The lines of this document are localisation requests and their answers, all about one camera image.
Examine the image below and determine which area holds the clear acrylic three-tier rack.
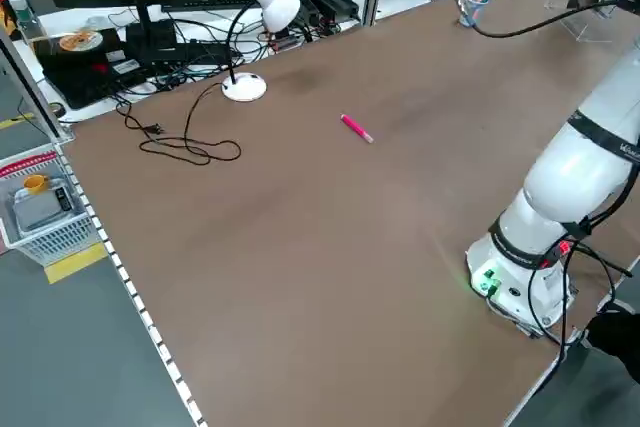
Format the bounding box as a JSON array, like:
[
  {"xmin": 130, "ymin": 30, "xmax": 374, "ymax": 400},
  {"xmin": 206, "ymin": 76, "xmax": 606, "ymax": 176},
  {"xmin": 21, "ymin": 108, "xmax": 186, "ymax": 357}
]
[{"xmin": 543, "ymin": 0, "xmax": 640, "ymax": 43}]

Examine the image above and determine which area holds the white desk lamp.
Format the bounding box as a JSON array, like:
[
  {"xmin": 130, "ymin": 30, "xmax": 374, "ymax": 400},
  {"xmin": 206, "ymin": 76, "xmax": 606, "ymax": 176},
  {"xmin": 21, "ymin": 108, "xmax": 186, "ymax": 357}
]
[{"xmin": 221, "ymin": 0, "xmax": 303, "ymax": 102}]

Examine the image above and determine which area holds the translucent blue pen cup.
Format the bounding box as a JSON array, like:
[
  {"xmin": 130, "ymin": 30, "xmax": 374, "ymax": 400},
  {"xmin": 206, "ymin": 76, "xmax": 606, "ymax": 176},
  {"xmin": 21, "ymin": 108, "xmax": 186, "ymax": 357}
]
[{"xmin": 458, "ymin": 0, "xmax": 492, "ymax": 28}]

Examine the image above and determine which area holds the pink marker pen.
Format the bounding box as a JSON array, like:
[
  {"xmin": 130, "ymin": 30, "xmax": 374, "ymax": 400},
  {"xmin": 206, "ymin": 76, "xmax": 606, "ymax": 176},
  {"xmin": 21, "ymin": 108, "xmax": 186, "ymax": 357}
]
[{"xmin": 340, "ymin": 114, "xmax": 375, "ymax": 144}]

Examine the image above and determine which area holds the black flat dock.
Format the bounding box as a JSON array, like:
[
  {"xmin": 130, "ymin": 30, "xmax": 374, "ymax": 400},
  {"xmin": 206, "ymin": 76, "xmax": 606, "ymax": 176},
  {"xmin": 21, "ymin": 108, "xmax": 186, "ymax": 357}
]
[{"xmin": 123, "ymin": 40, "xmax": 236, "ymax": 67}]

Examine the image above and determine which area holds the orange printed disc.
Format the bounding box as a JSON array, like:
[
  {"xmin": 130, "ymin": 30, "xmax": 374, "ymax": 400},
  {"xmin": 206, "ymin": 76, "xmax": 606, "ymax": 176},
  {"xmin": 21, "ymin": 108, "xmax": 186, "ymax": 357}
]
[{"xmin": 58, "ymin": 30, "xmax": 105, "ymax": 53}]

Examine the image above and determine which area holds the black equipment case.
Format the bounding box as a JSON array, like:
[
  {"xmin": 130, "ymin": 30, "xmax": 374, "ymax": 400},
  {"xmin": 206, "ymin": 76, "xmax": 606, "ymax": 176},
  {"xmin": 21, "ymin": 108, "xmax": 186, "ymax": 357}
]
[{"xmin": 37, "ymin": 26, "xmax": 151, "ymax": 111}]

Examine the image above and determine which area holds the clear bottle white cap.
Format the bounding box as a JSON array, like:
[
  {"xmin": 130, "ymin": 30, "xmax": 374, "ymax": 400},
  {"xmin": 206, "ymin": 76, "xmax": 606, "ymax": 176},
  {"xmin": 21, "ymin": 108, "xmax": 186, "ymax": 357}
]
[{"xmin": 6, "ymin": 0, "xmax": 42, "ymax": 44}]

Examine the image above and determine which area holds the yellow cup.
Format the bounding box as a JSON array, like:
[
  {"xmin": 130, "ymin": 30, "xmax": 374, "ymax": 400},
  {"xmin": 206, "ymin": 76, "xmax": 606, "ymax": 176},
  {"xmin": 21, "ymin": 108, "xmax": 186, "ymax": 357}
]
[{"xmin": 22, "ymin": 174, "xmax": 51, "ymax": 196}]

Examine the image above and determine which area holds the grey tray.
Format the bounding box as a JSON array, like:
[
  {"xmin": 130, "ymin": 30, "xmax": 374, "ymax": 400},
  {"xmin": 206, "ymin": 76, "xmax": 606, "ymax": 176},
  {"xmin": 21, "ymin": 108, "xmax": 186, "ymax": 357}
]
[{"xmin": 10, "ymin": 186, "xmax": 66, "ymax": 237}]

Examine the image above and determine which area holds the white plastic basket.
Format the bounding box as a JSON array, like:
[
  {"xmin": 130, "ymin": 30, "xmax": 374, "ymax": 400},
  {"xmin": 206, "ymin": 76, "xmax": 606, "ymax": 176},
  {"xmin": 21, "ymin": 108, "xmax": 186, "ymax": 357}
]
[{"xmin": 0, "ymin": 144, "xmax": 97, "ymax": 267}]

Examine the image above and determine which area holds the black lamp power cord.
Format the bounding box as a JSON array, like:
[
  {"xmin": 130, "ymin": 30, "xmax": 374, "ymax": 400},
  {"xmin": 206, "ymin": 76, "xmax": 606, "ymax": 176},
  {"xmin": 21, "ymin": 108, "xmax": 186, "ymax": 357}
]
[{"xmin": 115, "ymin": 82, "xmax": 243, "ymax": 167}]

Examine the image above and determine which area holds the black arm base cable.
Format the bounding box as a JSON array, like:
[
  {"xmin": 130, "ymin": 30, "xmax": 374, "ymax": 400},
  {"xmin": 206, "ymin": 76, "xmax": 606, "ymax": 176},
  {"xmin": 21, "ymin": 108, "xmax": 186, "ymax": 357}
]
[{"xmin": 528, "ymin": 226, "xmax": 632, "ymax": 348}]

